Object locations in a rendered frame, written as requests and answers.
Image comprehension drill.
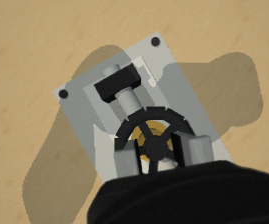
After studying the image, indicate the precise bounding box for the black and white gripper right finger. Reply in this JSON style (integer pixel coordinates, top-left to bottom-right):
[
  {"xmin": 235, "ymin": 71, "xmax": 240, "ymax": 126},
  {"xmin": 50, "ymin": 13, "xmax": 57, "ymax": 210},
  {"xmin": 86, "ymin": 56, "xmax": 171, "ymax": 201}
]
[{"xmin": 170, "ymin": 131, "xmax": 214, "ymax": 167}]

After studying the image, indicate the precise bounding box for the white mounting plate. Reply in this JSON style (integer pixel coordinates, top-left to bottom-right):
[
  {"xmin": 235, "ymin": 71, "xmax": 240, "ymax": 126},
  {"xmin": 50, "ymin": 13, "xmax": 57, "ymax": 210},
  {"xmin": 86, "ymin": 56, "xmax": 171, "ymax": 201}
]
[{"xmin": 53, "ymin": 31, "xmax": 234, "ymax": 183}]

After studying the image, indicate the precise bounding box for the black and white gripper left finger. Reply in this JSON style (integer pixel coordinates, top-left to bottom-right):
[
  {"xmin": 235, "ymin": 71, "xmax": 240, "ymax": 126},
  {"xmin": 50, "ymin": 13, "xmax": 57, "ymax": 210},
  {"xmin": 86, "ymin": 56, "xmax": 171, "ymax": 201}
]
[{"xmin": 113, "ymin": 139, "xmax": 143, "ymax": 178}]

